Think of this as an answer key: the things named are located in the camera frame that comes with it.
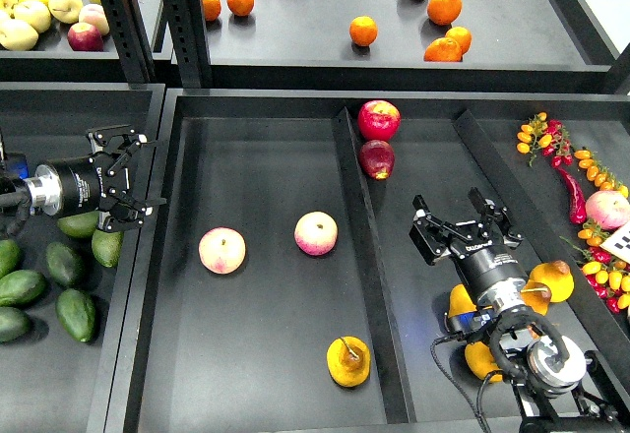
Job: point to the yellow pear bottom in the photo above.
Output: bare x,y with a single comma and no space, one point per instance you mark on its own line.
480,359

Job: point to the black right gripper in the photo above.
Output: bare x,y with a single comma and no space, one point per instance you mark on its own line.
480,249

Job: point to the yellow pear left of gripper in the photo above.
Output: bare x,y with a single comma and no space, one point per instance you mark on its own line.
460,300

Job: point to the yellow pear with stem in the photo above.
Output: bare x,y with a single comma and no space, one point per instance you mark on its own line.
537,295

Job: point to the green avocado bottom left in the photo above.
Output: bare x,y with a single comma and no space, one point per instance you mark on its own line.
14,323

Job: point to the green avocado lower left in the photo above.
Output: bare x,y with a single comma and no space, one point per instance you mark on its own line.
21,287

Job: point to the green avocado far left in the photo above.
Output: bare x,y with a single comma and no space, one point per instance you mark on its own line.
10,256

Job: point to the yellow pear far right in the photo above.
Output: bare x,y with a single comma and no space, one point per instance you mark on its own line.
557,277

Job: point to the orange lower right back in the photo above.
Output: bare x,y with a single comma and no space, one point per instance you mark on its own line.
462,36

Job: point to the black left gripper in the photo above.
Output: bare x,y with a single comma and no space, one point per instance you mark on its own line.
99,181

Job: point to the black divided tray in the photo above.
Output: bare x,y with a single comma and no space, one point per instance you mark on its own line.
246,351

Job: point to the green avocado middle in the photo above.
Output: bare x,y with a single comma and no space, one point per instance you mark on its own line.
65,266

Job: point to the yellow apple with stem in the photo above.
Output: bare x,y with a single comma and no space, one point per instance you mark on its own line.
65,11

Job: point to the dark red apple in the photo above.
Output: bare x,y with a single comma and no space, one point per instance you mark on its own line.
377,159

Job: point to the black left tray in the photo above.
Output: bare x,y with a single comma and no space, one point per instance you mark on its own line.
50,382

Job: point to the pink apple left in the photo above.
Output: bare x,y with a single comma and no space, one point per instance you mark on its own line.
222,250

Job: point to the orange cherry tomato bunch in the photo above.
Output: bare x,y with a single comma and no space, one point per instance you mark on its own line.
546,137

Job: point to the black perforated shelf post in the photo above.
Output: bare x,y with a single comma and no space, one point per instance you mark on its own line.
130,39

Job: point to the dark green avocado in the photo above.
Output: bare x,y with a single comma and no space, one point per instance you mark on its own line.
76,312

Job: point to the orange tomato vine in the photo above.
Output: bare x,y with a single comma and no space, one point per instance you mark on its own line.
598,174

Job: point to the orange behind post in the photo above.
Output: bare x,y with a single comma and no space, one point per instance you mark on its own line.
211,9

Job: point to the pink apple centre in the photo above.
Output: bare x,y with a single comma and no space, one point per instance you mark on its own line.
316,233

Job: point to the red chili pepper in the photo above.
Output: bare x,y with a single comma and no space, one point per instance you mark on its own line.
577,202

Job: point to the orange lower right front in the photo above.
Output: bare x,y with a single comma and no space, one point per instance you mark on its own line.
443,49

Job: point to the orange top left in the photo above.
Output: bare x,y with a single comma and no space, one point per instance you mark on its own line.
241,8

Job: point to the pink peach apple right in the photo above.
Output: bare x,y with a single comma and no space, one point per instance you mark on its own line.
608,209

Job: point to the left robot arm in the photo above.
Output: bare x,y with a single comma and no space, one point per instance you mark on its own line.
23,197

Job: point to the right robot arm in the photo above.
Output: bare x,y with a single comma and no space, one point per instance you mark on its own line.
557,386

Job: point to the green avocado upper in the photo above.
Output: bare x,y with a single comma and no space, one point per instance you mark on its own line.
80,226

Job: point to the bright red apple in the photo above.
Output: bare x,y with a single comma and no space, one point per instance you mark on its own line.
378,120

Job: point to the green avocado right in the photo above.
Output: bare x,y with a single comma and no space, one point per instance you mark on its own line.
106,247

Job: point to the pink peach on shelf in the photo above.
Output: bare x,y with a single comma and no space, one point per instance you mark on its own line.
93,14

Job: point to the pale yellow apple front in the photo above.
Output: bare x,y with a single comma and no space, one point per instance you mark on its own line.
18,35

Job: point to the yellow pear with brown spot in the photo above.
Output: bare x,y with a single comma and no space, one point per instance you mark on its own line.
348,360

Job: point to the red apple on shelf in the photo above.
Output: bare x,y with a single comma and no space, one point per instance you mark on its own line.
83,36

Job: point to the checkered marker tag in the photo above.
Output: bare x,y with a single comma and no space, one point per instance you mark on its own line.
618,243

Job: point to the mixed cherry tomato cluster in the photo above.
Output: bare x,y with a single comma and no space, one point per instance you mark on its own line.
608,275

